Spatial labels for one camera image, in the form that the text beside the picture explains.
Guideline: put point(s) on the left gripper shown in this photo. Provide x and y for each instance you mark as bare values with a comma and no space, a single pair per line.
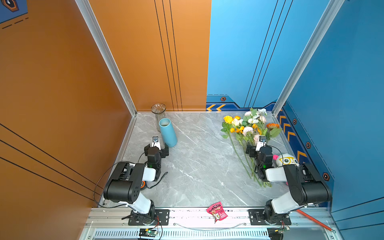
165,150

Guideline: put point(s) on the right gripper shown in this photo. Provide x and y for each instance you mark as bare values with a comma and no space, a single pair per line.
250,150

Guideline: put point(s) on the teal cylindrical vase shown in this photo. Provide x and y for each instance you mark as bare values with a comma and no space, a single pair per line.
168,132

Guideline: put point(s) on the yellow rose stem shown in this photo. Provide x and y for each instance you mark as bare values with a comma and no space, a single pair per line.
226,125

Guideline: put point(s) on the white flower stem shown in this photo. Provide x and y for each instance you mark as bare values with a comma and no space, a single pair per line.
247,119

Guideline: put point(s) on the pink rose spray stem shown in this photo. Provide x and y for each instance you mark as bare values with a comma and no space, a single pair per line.
259,125

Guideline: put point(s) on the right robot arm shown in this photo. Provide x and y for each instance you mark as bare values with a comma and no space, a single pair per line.
306,187

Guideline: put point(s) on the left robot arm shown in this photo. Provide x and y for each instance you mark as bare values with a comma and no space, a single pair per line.
127,180

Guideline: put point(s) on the clear glass vase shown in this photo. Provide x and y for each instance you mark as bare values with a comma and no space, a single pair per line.
159,111

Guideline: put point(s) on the orange yellow small flower stem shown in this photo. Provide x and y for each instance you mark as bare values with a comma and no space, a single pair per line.
244,140

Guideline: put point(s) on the white plush toy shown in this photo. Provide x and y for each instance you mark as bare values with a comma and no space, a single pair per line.
284,159

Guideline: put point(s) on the orange tape measure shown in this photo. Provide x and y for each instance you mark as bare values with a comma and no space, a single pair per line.
144,185

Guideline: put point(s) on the orange gerbera stem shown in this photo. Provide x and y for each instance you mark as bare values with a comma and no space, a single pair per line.
273,130

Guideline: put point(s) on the cream pink rose stem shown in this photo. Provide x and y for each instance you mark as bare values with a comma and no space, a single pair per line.
237,121

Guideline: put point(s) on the pink snack packet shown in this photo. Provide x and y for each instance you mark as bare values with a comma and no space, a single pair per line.
217,211

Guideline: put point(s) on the green circuit board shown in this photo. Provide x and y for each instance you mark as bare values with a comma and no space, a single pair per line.
148,234

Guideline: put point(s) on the black connector box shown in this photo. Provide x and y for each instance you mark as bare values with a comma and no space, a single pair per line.
276,234

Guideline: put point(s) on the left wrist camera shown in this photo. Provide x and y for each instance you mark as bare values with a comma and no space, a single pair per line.
156,142

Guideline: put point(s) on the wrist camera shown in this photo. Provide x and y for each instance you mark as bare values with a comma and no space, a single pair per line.
260,141
156,142

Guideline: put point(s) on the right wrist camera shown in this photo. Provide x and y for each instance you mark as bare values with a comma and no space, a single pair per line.
260,141

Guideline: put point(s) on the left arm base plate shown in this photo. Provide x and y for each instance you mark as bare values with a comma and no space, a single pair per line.
162,216

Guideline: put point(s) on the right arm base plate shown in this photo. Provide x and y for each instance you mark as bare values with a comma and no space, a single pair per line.
259,217

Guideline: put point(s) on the red handled tool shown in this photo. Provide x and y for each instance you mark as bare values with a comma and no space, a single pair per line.
315,221

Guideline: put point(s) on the aluminium corner post left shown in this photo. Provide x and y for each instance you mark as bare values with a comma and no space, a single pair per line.
101,42

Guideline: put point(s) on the aluminium corner post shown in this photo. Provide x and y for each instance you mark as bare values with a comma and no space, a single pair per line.
318,34
101,42

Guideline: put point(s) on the aluminium corner post right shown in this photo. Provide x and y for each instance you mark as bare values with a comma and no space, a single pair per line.
318,34

